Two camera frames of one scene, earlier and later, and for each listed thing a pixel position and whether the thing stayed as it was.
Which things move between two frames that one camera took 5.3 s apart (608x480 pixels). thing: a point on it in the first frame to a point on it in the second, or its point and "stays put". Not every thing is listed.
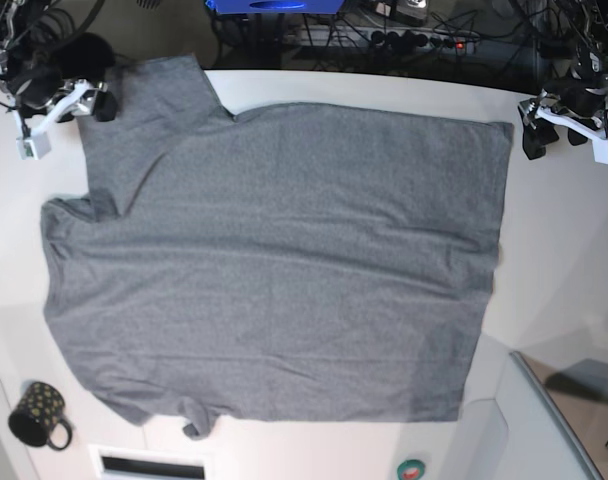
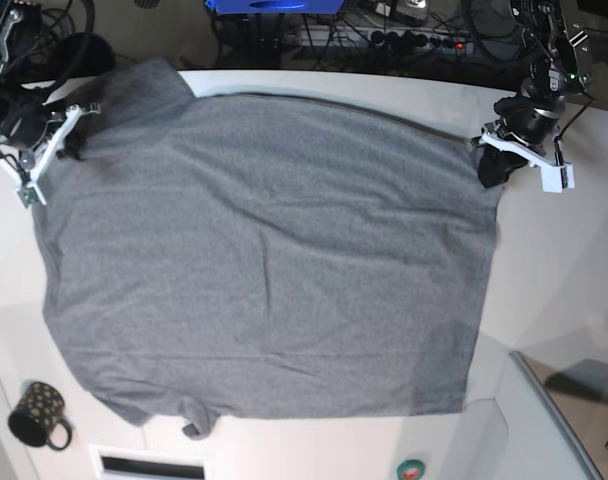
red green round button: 412,469 stays put
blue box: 277,7 stays put
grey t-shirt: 290,261 stays put
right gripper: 583,97 to 530,120
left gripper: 36,87 to 23,123
